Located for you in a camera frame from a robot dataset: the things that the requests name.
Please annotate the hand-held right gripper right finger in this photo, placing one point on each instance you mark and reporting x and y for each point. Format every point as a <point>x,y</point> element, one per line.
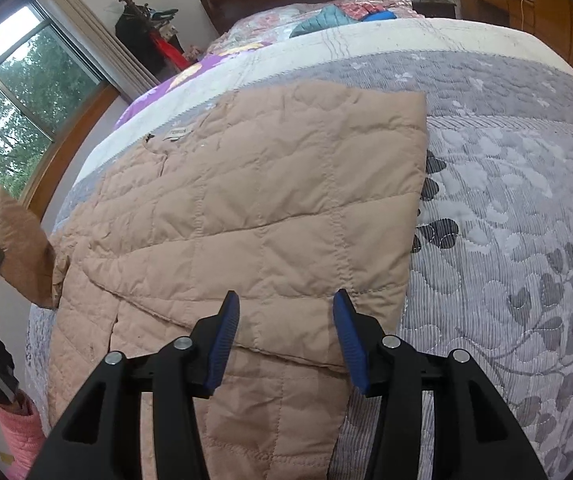
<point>349,332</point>

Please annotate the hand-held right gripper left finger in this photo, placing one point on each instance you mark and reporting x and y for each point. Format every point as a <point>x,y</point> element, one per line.
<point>224,332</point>

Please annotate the beige quilted jacket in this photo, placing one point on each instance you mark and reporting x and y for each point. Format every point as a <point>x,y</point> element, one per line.
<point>266,210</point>

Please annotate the person's left forearm pink sleeve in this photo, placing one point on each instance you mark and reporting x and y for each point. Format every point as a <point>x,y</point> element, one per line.
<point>19,435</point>

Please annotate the coat rack with hanging clothes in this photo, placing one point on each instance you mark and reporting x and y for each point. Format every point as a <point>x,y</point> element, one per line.
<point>141,30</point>

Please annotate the large wooden-framed window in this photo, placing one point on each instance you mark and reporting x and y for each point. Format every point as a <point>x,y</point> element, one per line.
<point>21,110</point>

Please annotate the grey leaf-pattern quilted bedspread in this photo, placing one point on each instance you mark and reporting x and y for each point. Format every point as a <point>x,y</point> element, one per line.
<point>491,210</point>

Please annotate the beige curtain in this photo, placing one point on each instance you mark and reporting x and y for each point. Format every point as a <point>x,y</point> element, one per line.
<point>101,40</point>

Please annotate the purple patterned blanket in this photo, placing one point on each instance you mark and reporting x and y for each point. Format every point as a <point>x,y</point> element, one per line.
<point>186,80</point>

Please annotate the teal quilted garment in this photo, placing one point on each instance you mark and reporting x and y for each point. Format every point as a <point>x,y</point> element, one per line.
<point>324,21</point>

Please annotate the pink floral bed sheet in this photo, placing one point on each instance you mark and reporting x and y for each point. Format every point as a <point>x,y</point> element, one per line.
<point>266,17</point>

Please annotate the blue cloth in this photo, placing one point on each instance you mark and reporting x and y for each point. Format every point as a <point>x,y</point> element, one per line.
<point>379,16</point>

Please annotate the red plaid cloth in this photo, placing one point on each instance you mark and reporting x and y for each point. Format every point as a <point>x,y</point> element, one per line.
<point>361,9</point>

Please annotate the dark wooden nightstand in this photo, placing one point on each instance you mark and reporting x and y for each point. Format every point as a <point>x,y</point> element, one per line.
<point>434,7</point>

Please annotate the wooden dresser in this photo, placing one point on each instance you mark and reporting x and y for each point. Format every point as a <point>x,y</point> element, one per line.
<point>531,5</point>

